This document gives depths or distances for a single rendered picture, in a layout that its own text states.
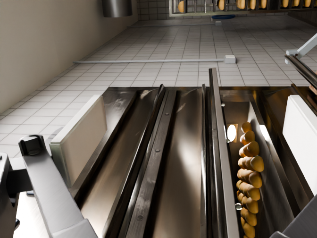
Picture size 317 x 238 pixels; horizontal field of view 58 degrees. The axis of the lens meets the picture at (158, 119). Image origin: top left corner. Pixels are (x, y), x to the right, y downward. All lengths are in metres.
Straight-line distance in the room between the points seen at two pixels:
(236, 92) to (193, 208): 1.07
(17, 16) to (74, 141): 1.90
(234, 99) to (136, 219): 1.16
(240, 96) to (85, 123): 1.69
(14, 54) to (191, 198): 1.43
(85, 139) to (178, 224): 0.72
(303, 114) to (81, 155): 0.13
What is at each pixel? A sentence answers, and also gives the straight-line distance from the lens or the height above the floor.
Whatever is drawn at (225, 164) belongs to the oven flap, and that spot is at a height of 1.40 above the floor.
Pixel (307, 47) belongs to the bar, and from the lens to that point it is 1.16.
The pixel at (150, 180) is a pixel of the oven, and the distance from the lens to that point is 1.04.
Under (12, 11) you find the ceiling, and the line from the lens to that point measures 2.02.
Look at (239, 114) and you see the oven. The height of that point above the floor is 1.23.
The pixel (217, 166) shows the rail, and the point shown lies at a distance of 0.86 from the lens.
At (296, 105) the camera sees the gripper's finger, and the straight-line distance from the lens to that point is 0.20.
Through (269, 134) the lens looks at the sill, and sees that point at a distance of 1.35.
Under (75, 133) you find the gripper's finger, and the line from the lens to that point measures 0.17.
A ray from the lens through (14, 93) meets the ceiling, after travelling 1.96.
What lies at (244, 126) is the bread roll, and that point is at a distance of 1.77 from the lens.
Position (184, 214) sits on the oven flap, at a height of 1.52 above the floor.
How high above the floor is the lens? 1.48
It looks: 8 degrees up
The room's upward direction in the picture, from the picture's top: 89 degrees counter-clockwise
